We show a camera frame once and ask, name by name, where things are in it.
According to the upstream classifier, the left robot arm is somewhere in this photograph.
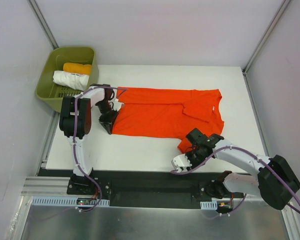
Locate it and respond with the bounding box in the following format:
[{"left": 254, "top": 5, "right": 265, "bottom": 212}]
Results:
[{"left": 59, "top": 84, "right": 119, "bottom": 195}]

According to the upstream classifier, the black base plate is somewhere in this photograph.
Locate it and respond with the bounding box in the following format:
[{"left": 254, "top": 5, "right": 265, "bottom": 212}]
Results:
[{"left": 66, "top": 169, "right": 244, "bottom": 210}]

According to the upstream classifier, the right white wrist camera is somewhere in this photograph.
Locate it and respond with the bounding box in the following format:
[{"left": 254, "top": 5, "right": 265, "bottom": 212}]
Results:
[{"left": 171, "top": 154, "right": 192, "bottom": 173}]

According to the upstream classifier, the orange t shirt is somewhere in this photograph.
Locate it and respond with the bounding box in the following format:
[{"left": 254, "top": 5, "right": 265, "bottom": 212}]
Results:
[{"left": 112, "top": 87, "right": 225, "bottom": 153}]

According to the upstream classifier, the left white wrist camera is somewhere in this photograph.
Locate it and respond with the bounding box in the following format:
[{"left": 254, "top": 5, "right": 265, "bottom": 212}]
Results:
[{"left": 113, "top": 98, "right": 125, "bottom": 112}]

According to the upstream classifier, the aluminium corner post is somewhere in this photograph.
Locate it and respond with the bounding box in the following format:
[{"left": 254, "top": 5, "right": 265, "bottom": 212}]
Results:
[
  {"left": 241, "top": 0, "right": 293, "bottom": 76},
  {"left": 27, "top": 0, "right": 59, "bottom": 50}
]

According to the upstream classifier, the rolled white t shirt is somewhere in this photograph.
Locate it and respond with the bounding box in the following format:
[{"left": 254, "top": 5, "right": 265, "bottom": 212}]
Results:
[{"left": 53, "top": 70, "right": 90, "bottom": 91}]

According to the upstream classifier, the rolled yellow t shirt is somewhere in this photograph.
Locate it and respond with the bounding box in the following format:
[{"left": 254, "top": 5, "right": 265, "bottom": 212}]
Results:
[{"left": 63, "top": 62, "right": 92, "bottom": 75}]

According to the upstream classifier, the green plastic basket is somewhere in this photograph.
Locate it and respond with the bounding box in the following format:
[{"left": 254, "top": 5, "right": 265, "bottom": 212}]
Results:
[{"left": 35, "top": 46, "right": 99, "bottom": 112}]

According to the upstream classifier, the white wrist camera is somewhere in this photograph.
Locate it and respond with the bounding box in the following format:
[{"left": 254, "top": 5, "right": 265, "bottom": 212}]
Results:
[
  {"left": 113, "top": 98, "right": 125, "bottom": 112},
  {"left": 171, "top": 154, "right": 192, "bottom": 173}
]

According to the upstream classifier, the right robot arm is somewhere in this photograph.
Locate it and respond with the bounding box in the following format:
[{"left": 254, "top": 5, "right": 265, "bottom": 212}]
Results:
[{"left": 185, "top": 128, "right": 300, "bottom": 210}]

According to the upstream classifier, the aluminium rail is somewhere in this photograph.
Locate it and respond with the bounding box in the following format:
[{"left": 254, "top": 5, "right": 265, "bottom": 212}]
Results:
[{"left": 21, "top": 176, "right": 293, "bottom": 202}]

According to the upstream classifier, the left aluminium corner post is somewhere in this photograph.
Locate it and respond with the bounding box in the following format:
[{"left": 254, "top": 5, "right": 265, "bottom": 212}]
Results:
[{"left": 27, "top": 0, "right": 59, "bottom": 50}]

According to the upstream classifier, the right aluminium corner post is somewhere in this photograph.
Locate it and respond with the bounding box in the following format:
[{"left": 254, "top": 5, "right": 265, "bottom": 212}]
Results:
[{"left": 241, "top": 0, "right": 293, "bottom": 76}]

